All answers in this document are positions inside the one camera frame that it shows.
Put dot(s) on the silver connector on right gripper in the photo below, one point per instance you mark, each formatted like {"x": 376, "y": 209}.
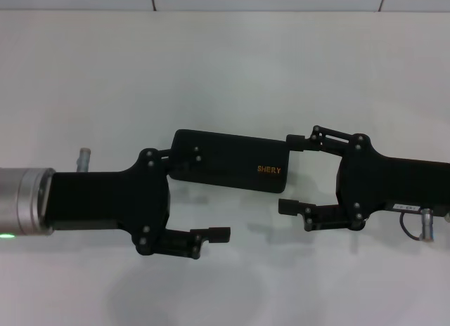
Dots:
{"x": 428, "y": 224}

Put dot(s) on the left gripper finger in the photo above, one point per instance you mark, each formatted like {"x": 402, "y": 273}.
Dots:
{"x": 218, "y": 234}

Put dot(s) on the white label sticker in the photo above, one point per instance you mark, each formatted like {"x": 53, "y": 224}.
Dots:
{"x": 406, "y": 207}

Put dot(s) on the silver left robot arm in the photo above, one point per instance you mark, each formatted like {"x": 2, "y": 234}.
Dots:
{"x": 21, "y": 199}

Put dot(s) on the silver connector on gripper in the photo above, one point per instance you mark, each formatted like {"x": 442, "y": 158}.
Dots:
{"x": 428, "y": 224}
{"x": 84, "y": 159}

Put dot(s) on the black glasses case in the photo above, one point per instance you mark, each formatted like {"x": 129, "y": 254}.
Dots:
{"x": 239, "y": 164}

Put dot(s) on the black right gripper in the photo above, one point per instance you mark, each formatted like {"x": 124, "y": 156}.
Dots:
{"x": 393, "y": 182}

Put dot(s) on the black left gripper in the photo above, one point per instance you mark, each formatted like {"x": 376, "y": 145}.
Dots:
{"x": 105, "y": 199}

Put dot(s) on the silver connector on left gripper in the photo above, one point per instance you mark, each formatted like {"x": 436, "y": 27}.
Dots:
{"x": 84, "y": 159}

